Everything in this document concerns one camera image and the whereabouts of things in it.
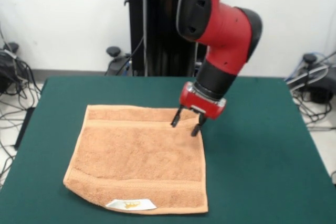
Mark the grey stand base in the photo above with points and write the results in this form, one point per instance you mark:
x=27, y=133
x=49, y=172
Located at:
x=319, y=91
x=5, y=77

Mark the tan terry towel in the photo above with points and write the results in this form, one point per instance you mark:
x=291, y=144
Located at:
x=136, y=155

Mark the black pedestal levelling knob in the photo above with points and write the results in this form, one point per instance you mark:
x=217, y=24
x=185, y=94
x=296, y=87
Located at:
x=113, y=51

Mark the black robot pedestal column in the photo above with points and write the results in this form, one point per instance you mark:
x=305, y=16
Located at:
x=157, y=24

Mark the dark green table cloth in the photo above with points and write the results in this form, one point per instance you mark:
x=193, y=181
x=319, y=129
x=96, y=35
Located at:
x=262, y=169

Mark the black pedestal base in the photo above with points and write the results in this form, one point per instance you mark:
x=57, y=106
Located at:
x=115, y=66

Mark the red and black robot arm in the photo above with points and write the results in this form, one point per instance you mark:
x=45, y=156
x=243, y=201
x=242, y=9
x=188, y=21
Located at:
x=223, y=32

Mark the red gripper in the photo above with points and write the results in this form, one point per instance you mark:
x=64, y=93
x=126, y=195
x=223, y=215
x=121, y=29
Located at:
x=202, y=103

